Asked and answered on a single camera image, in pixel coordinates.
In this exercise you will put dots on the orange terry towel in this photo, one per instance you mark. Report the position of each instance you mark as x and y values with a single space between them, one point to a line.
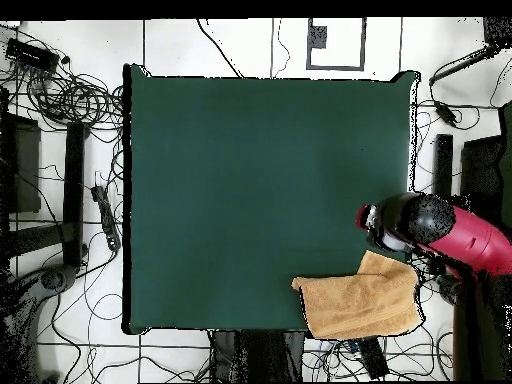
360 304

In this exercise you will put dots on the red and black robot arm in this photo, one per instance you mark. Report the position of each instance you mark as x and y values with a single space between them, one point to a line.
472 240

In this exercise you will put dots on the dark flat panel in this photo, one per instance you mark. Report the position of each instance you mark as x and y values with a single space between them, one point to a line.
26 168
480 172

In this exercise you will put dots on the black stand bar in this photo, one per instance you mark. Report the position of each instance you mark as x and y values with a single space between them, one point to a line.
444 164
74 192

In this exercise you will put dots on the black power adapter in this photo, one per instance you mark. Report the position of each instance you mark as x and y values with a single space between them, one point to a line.
446 113

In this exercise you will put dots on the dark green table cloth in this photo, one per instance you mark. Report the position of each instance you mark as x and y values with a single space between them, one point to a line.
260 120

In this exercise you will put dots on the black power strip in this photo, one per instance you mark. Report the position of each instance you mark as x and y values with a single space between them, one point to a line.
106 216
372 358

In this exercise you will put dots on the black pole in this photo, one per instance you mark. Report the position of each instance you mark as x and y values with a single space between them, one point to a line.
460 66

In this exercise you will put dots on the dark grey square plate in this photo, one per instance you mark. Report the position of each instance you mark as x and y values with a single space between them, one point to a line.
317 36

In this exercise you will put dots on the black speckled box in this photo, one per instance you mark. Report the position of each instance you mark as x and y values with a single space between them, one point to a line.
498 30

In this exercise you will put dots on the black hub box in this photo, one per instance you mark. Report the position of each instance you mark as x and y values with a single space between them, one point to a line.
32 56

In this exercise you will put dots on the grey pedestal leg with caster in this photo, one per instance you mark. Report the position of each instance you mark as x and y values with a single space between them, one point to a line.
52 280
448 288

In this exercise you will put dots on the grey square floor frame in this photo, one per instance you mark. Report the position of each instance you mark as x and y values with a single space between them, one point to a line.
336 67

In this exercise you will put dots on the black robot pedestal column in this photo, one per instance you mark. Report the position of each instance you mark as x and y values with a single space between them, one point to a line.
256 356

